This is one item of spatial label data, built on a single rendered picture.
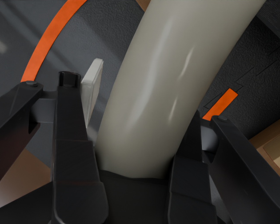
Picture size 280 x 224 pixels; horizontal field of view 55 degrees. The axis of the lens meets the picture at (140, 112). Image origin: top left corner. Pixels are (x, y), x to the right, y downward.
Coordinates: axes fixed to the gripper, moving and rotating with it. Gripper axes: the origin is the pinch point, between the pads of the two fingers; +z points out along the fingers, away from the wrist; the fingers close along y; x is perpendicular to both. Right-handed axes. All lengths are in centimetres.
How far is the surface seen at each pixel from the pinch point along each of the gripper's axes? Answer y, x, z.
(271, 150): 61, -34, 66
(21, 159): -36, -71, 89
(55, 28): -25, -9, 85
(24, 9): -37, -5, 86
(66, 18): -22, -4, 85
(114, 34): -4, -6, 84
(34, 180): -30, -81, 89
